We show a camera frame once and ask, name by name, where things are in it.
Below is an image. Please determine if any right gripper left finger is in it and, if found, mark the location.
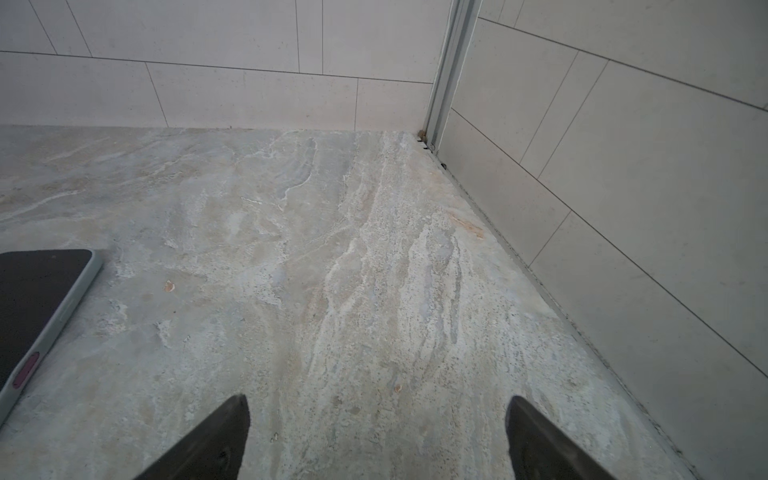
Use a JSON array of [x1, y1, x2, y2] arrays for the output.
[[135, 394, 250, 480]]

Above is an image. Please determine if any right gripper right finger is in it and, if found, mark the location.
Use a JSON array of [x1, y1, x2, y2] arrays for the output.
[[505, 396, 615, 480]]

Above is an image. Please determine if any light blue phone case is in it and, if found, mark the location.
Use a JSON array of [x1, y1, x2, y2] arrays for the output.
[[1, 249, 103, 421]]

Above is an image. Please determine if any black phone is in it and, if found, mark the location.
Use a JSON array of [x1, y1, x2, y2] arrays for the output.
[[1, 249, 94, 389]]

